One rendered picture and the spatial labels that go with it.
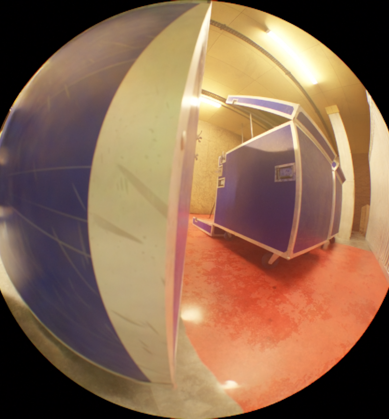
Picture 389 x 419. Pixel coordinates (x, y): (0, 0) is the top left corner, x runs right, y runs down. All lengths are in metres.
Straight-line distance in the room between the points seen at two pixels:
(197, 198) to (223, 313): 3.70
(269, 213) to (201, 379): 0.84
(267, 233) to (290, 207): 0.23
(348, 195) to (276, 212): 2.84
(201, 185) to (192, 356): 4.00
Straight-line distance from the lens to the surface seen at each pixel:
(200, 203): 4.07
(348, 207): 3.47
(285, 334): 0.58
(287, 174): 0.82
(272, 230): 0.83
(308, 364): 0.56
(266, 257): 0.95
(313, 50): 3.34
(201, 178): 4.12
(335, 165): 1.91
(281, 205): 0.79
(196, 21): 0.15
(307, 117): 1.02
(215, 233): 1.54
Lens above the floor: 0.42
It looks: 4 degrees down
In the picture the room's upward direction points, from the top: 5 degrees clockwise
